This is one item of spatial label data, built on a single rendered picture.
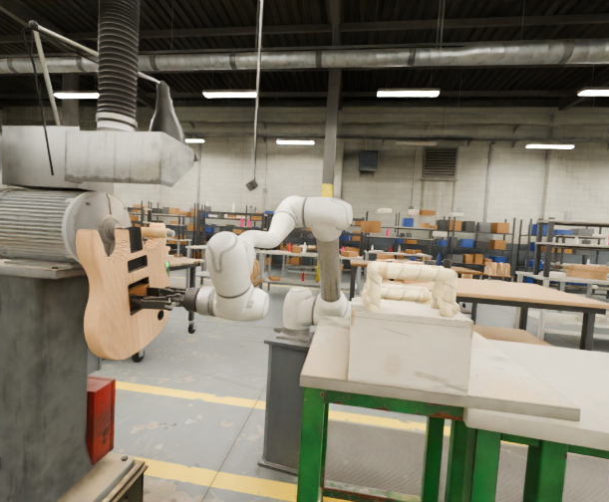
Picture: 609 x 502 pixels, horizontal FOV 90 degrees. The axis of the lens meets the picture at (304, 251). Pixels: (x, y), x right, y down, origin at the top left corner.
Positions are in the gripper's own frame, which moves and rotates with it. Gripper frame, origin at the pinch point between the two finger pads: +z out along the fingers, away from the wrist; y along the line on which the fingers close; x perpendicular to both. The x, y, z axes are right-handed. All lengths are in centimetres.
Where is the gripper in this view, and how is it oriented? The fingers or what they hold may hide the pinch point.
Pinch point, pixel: (141, 295)
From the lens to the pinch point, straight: 111.5
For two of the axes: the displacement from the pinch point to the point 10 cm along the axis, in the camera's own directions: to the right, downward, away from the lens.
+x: 0.3, -9.8, -2.1
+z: -9.9, -0.6, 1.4
